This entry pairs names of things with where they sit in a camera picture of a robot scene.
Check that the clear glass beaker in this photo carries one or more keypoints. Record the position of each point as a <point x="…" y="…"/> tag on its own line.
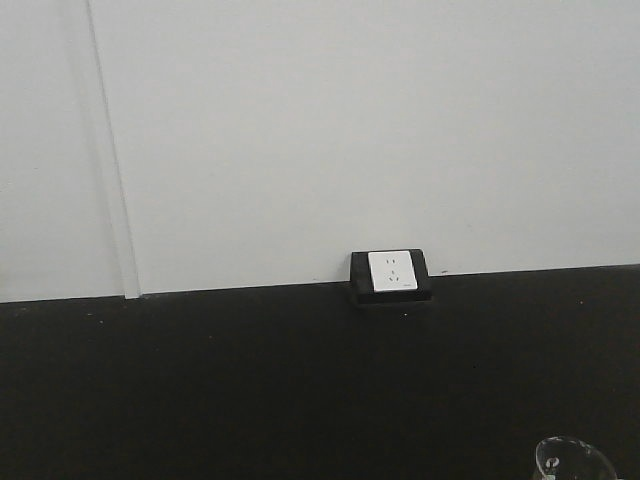
<point x="564" y="457"/>

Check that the white wall power socket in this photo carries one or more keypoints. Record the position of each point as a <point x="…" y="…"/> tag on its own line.
<point x="392" y="271"/>

